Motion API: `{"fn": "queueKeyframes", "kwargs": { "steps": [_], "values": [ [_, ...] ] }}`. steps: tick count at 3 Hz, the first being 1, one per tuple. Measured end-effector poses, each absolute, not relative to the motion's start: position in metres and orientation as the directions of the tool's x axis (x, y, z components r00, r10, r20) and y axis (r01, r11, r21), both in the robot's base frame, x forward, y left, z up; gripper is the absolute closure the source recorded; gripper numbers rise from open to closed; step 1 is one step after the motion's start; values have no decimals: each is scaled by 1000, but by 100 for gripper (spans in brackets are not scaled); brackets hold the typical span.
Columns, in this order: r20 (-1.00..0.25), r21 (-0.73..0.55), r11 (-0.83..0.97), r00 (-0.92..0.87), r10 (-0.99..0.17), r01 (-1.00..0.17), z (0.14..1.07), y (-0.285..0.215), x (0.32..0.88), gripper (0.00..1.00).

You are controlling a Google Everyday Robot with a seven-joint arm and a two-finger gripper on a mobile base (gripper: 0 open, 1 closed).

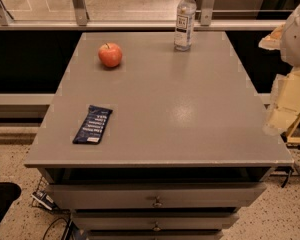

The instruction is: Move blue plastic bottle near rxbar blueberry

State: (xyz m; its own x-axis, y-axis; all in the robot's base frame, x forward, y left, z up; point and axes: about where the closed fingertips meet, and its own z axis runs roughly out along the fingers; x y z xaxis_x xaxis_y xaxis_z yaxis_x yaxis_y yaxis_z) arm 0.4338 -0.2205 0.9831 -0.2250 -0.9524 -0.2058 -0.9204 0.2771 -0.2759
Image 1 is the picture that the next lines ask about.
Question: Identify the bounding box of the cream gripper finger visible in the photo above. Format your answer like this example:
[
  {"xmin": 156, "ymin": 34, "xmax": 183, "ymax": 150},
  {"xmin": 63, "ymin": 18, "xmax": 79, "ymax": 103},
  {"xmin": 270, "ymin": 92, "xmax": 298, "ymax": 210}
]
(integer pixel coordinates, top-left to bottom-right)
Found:
[
  {"xmin": 258, "ymin": 25, "xmax": 284, "ymax": 50},
  {"xmin": 263, "ymin": 67, "xmax": 300, "ymax": 135}
]

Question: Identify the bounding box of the clear plastic water bottle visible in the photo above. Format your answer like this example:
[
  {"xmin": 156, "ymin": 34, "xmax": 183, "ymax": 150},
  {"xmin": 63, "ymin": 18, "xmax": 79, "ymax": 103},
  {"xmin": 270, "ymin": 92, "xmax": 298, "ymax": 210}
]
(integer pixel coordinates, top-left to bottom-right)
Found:
[{"xmin": 174, "ymin": 0, "xmax": 197, "ymax": 51}]

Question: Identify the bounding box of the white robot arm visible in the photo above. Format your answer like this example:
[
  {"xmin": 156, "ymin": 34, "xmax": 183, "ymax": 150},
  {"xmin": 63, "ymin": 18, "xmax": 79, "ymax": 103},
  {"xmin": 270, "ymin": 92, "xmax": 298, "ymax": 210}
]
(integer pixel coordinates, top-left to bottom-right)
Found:
[{"xmin": 259, "ymin": 4, "xmax": 300, "ymax": 135}]

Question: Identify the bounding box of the blue rxbar wrapper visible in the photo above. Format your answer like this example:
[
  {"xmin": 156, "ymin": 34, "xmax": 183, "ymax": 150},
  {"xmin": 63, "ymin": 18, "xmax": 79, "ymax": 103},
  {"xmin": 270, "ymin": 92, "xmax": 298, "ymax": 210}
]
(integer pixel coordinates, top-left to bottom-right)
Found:
[{"xmin": 72, "ymin": 105, "xmax": 112, "ymax": 145}]

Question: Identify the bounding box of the grey drawer cabinet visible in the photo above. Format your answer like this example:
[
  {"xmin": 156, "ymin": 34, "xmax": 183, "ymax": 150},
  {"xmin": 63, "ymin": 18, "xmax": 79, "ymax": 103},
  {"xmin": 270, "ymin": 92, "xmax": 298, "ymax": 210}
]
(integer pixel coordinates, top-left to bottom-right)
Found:
[{"xmin": 26, "ymin": 32, "xmax": 293, "ymax": 240}]

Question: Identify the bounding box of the red apple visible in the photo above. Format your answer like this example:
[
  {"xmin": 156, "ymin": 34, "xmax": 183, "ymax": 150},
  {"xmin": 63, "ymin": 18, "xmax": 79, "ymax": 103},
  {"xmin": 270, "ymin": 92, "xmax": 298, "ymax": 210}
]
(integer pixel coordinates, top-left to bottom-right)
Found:
[{"xmin": 98, "ymin": 43, "xmax": 122, "ymax": 68}]

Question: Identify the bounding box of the middle grey drawer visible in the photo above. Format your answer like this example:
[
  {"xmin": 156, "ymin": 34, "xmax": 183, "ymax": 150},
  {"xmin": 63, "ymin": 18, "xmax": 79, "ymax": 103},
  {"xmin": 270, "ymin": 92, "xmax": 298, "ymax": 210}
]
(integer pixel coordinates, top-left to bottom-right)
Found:
[{"xmin": 73, "ymin": 212, "xmax": 239, "ymax": 231}]

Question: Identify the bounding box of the grey drawer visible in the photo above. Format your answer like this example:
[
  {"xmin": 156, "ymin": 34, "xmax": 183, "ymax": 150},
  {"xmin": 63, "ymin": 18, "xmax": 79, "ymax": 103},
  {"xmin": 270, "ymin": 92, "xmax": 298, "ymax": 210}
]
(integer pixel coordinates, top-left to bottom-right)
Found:
[
  {"xmin": 73, "ymin": 212, "xmax": 239, "ymax": 231},
  {"xmin": 46, "ymin": 183, "xmax": 266, "ymax": 210}
]

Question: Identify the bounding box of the top grey drawer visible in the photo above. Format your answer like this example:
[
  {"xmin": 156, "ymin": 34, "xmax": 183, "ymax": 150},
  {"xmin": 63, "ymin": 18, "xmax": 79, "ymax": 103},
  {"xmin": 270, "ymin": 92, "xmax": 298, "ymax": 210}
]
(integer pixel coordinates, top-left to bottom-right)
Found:
[{"xmin": 46, "ymin": 183, "xmax": 266, "ymax": 210}]

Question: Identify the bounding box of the metal window railing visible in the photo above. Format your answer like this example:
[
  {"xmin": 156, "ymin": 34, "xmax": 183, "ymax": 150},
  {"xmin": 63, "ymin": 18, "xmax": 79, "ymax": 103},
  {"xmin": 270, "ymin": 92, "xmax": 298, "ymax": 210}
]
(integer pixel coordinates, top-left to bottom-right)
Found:
[{"xmin": 0, "ymin": 0, "xmax": 300, "ymax": 31}]

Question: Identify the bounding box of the small blue device on floor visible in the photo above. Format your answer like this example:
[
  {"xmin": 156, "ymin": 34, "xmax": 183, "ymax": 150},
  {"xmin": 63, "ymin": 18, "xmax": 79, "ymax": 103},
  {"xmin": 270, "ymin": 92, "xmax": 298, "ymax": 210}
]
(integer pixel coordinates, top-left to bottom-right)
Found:
[{"xmin": 32, "ymin": 190, "xmax": 56, "ymax": 211}]

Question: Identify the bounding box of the black floor cable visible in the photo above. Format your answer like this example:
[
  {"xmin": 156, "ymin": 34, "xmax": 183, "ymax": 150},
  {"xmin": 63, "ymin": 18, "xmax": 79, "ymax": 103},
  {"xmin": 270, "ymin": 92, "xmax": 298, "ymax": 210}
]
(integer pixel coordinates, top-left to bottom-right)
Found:
[{"xmin": 41, "ymin": 216, "xmax": 74, "ymax": 240}]

